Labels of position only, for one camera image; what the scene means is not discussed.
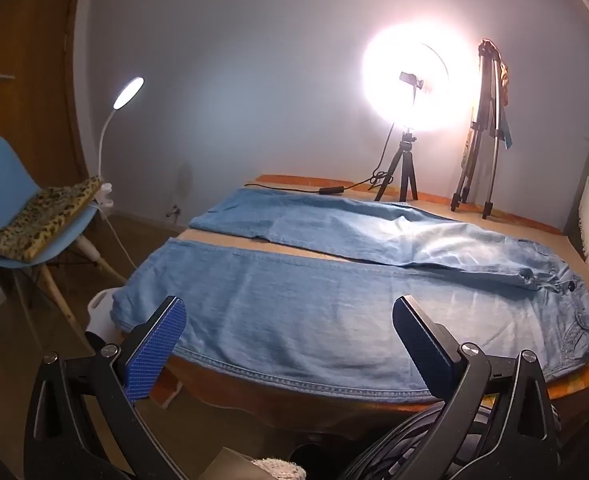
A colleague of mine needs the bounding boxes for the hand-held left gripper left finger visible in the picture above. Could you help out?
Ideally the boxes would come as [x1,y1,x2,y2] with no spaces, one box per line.
[23,296,188,480]

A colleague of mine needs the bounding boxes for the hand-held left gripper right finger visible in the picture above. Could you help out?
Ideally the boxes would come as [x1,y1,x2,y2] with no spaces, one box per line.
[391,296,561,480]

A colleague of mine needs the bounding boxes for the light blue denim pants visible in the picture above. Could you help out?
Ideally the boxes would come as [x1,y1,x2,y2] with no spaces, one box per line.
[110,187,589,403]

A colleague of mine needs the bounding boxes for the white fluffy cloth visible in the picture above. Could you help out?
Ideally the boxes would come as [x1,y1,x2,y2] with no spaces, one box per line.
[252,456,307,480]

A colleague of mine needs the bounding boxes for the leopard print cushion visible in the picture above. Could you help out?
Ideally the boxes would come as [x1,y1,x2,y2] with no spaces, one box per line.
[0,175,104,263]

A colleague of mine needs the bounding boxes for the small black tripod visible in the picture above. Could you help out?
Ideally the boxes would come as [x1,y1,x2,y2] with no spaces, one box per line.
[373,130,420,203]

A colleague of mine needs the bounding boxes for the tall folded tripod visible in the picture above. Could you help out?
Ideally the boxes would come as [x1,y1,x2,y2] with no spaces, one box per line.
[450,39,506,220]

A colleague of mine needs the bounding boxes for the white gooseneck desk lamp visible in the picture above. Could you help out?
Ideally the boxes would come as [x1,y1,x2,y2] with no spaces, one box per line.
[92,76,145,211]

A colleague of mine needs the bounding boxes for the phone holder on gooseneck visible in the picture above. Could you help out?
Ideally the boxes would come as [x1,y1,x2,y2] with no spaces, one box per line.
[399,71,426,93]

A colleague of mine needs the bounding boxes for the wooden door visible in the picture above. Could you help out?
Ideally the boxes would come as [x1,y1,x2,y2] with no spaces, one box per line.
[0,0,90,201]

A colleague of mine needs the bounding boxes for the white lamp cable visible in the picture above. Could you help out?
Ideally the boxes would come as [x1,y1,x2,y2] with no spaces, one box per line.
[99,207,135,283]

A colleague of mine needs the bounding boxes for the black cable with switch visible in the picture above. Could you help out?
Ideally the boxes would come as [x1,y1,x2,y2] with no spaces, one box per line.
[244,125,400,196]

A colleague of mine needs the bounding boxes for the round ring light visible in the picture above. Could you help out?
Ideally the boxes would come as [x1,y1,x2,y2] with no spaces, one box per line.
[361,22,480,136]

